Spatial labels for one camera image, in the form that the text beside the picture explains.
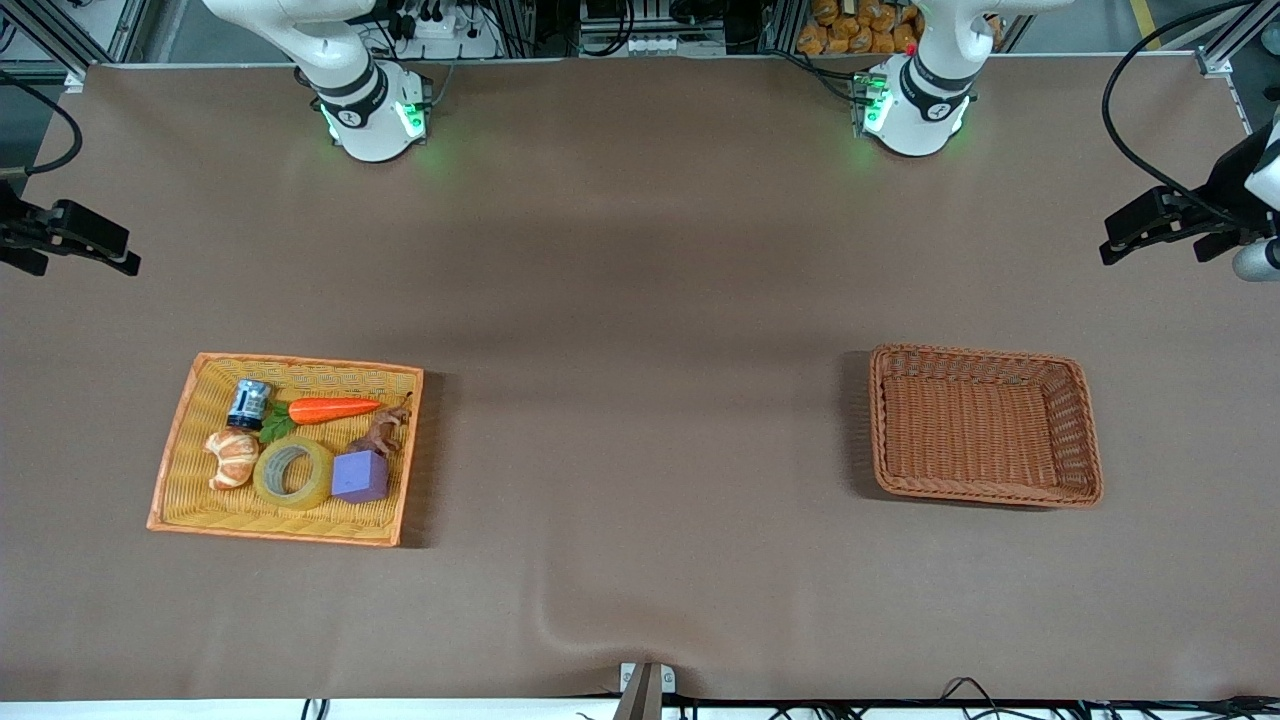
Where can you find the aluminium frame post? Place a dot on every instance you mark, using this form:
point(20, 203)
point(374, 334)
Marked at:
point(60, 40)
point(1235, 40)

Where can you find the toy croissant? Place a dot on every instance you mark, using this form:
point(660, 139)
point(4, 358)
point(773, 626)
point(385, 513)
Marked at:
point(235, 460)

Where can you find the brown wicker basket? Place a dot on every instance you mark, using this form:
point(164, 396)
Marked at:
point(980, 430)

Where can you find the orange toy carrot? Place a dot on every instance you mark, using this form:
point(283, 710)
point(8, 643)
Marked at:
point(330, 410)

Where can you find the bag of orange breads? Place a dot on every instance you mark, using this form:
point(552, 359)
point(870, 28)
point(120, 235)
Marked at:
point(860, 25)

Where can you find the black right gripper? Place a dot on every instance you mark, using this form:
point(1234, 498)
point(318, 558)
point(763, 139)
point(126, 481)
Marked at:
point(12, 228)

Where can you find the purple foam cube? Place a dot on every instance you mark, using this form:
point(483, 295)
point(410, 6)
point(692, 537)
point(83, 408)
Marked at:
point(360, 478)

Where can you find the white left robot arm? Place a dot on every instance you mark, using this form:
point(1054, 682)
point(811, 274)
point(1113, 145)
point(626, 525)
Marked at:
point(925, 110)

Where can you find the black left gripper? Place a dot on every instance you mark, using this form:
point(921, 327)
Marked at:
point(1226, 181)

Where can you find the yellow tape roll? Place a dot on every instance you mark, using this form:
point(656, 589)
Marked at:
point(325, 482)

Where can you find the small blue silver can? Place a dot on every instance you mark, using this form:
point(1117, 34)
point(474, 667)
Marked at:
point(249, 405)

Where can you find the long white socket strip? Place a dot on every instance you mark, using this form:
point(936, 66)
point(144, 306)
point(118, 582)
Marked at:
point(650, 45)

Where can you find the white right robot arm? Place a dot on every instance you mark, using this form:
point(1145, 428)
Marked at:
point(370, 110)

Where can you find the brown table cover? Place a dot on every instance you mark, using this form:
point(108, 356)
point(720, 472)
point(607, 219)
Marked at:
point(640, 250)

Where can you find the brown toy animal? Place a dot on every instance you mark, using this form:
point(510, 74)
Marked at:
point(380, 435)

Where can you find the white power strip with plugs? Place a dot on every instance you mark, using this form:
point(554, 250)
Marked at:
point(450, 30)

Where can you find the orange woven tray basket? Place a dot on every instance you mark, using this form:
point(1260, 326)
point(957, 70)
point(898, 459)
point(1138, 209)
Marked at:
point(195, 500)

